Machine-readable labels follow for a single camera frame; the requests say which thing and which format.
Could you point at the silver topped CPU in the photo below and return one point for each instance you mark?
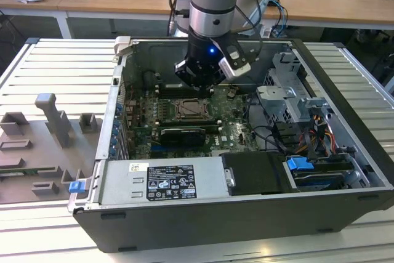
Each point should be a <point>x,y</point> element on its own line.
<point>193,109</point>

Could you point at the CPU socket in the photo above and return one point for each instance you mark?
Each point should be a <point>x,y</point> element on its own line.
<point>210,118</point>

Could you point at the round coin battery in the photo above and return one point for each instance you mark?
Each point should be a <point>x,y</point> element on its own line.
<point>231,92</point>

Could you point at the RAM stick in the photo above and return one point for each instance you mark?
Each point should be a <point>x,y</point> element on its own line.
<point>191,127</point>

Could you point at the black graphics card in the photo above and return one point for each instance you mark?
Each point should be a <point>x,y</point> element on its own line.
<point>181,136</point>

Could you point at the green motherboard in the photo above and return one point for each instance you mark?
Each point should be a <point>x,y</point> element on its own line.
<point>237,133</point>

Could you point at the perforated metal drive cage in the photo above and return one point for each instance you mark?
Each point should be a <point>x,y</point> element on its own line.
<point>277,103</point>

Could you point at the wooden desk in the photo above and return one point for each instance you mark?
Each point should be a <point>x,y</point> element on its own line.
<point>129,1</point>

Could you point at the black plastic shroud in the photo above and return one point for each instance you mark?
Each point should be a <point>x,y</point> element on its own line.
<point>255,173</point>

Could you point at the hard disk in blue carrier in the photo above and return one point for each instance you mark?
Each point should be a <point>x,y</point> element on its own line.
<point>300,164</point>

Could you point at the grey power supply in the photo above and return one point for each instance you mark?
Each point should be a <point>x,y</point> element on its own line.
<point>120,183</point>

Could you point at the black PC case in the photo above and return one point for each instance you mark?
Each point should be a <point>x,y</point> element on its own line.
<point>215,226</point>

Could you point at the blue plastic case latch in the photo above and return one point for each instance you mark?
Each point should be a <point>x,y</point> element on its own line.
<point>77,187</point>

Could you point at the grey parts rack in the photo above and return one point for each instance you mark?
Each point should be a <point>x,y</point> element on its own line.
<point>46,158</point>

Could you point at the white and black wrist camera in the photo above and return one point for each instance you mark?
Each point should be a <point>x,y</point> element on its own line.
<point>235,66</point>

